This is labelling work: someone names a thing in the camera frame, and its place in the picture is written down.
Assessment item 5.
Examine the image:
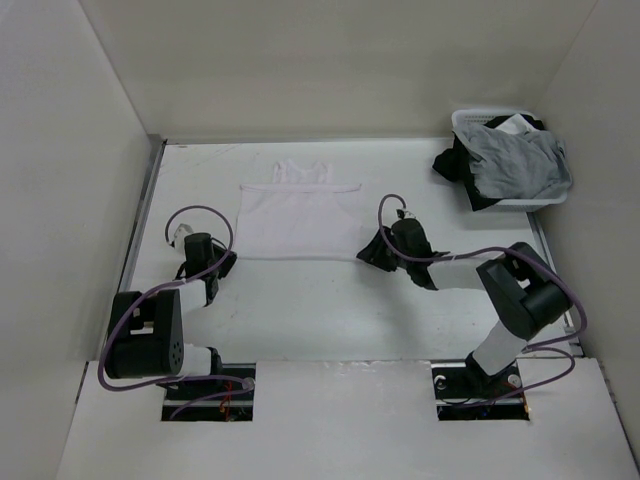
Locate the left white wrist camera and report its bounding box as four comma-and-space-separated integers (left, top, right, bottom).
170, 223, 194, 251

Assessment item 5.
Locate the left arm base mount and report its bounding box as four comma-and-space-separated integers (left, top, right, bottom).
161, 380, 255, 423

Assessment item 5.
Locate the white garment in basket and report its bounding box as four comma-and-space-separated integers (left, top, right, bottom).
495, 114, 537, 135

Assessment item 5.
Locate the grey tank top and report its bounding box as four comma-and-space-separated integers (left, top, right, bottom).
453, 123, 573, 200

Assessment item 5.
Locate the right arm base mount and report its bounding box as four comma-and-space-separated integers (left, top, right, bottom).
431, 360, 529, 421

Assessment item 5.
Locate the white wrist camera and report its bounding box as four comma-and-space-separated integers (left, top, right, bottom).
170, 223, 194, 251
396, 209, 416, 221

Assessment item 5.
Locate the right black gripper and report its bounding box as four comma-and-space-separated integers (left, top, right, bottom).
357, 225, 412, 272

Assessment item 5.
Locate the black tank top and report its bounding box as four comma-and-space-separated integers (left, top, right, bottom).
432, 116, 546, 212

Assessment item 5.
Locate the white tank top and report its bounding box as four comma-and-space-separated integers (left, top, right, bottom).
234, 160, 363, 261

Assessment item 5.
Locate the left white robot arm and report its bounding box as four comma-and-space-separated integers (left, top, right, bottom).
104, 228, 237, 399

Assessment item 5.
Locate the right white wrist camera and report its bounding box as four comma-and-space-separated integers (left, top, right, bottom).
396, 209, 416, 221

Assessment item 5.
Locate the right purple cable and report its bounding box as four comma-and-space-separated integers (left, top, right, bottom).
377, 194, 589, 407

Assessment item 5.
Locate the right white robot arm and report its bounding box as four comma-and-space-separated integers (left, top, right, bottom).
356, 218, 574, 396

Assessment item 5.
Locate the white plastic laundry basket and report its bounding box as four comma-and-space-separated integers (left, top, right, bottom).
451, 107, 568, 213

